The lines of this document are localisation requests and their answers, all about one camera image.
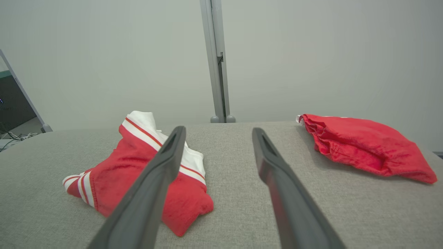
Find grey partition post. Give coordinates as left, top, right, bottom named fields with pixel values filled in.
left=200, top=0, right=225, bottom=123
left=0, top=48, right=53, bottom=133
left=211, top=0, right=236, bottom=123

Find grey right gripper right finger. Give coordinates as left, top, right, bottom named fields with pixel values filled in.
left=252, top=127, right=346, bottom=249

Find red shorts with white stripe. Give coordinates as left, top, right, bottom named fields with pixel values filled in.
left=296, top=113, right=438, bottom=185

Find red and white jersey shirt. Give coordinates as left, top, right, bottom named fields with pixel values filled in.
left=62, top=111, right=214, bottom=238

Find dark grey cabinet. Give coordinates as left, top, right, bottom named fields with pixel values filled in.
left=0, top=71, right=37, bottom=132

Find white floor cable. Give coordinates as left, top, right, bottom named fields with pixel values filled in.
left=10, top=131, right=38, bottom=140

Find cables and power strip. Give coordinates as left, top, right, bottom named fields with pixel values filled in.
left=0, top=131, right=21, bottom=153

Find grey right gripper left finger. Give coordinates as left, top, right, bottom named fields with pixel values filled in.
left=87, top=126, right=187, bottom=249

